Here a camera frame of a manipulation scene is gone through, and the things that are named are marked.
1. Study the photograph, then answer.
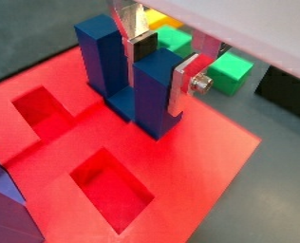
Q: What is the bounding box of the blue U-shaped block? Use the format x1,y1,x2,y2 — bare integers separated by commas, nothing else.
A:
74,14,182,139

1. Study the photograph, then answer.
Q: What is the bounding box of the red board with slots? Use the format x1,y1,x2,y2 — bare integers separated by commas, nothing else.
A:
0,49,261,243

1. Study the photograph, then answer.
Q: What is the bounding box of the purple U-shaped block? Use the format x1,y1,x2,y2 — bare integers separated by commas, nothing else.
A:
0,165,45,243

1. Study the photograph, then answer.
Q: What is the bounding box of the yellow long bar block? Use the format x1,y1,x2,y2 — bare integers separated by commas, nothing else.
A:
146,9,184,29

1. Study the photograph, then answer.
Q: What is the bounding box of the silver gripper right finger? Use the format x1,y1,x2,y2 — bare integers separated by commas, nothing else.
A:
168,29,221,117

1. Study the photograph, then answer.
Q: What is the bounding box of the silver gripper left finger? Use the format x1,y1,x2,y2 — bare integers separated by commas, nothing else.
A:
108,0,158,85

